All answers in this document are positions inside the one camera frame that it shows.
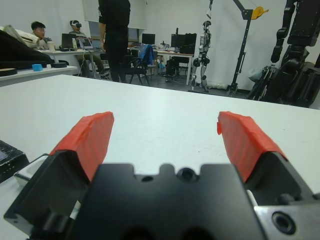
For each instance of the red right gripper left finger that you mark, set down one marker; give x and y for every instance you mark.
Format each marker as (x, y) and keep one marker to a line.
(85, 140)

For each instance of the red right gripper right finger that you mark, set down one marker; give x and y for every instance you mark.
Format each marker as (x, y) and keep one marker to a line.
(245, 142)

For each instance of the black camera box lid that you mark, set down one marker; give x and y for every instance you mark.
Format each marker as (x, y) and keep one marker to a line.
(12, 165)

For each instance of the small blue box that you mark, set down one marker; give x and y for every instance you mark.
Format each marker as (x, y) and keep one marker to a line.
(37, 68)

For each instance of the black folded cart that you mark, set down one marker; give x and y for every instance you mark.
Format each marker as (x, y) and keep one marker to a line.
(262, 85)

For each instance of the teal bag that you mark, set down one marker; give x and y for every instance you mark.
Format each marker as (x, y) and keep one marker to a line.
(255, 73)

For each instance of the black flat round disc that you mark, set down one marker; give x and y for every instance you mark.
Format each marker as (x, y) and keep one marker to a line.
(7, 72)
(59, 65)

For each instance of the white side table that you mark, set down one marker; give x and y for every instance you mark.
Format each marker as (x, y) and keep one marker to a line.
(30, 75)

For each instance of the black folding chair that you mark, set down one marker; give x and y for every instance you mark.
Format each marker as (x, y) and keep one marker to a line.
(136, 68)

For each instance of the white office desk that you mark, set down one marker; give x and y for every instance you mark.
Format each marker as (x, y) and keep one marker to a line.
(65, 52)

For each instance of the white desk with monitors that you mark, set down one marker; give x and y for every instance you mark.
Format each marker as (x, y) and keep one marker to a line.
(189, 70)

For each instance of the clear bottle green label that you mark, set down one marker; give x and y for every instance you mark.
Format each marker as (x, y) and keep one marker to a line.
(74, 43)

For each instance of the open laptop lit screen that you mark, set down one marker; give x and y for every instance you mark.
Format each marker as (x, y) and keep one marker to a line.
(85, 43)

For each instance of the white bottle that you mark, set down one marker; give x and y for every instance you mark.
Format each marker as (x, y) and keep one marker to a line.
(50, 45)

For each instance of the black open laptop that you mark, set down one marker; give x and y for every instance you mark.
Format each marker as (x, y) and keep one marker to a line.
(68, 40)

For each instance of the silver humanoid robot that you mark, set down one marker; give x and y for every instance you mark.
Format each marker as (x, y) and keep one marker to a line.
(203, 50)

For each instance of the black computer tower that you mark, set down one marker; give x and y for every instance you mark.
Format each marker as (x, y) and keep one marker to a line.
(172, 66)

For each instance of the blue jacket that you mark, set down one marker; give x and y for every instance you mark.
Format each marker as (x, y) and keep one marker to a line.
(146, 53)

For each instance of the standing person black clothes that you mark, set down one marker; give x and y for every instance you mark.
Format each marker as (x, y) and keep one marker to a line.
(115, 37)

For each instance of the black bag pile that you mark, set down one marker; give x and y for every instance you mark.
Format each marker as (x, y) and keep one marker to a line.
(20, 55)

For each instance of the seated person VR headset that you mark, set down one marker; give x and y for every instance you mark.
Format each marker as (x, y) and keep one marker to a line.
(76, 31)

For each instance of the black case on desk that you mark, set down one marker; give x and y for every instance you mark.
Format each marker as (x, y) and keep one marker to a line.
(187, 49)

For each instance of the black gantry hoist stand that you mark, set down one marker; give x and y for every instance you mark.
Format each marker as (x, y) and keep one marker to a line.
(246, 32)

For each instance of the seated person beige jacket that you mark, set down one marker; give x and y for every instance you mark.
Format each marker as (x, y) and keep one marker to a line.
(37, 37)

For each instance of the small black monitor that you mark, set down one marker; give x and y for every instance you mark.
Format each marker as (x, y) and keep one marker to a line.
(148, 38)

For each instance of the wide black monitor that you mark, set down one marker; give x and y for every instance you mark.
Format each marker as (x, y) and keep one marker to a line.
(182, 40)

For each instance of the beige fabric bundle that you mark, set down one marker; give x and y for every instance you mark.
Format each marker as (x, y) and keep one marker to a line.
(22, 35)

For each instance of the large black humanoid robot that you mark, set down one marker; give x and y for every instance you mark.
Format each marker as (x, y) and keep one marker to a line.
(297, 30)

